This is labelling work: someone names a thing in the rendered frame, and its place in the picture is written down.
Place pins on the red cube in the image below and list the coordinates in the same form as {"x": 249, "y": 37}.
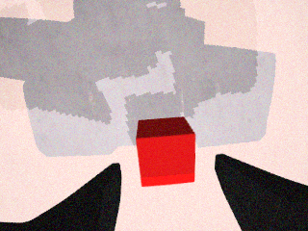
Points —
{"x": 166, "y": 151}

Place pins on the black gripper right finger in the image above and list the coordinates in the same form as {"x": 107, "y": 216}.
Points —
{"x": 260, "y": 200}

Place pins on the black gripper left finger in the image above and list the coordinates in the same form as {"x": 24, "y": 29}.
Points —
{"x": 93, "y": 207}

